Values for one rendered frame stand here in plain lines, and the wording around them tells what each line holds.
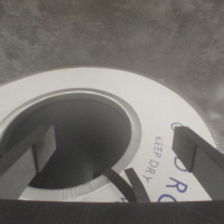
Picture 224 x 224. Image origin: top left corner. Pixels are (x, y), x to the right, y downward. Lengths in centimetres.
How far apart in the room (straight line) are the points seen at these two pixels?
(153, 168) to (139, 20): 96
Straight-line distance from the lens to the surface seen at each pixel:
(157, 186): 50
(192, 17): 126
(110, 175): 48
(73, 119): 95
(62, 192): 49
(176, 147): 17
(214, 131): 71
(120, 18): 121
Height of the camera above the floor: 119
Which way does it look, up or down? 50 degrees down
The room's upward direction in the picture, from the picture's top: 170 degrees counter-clockwise
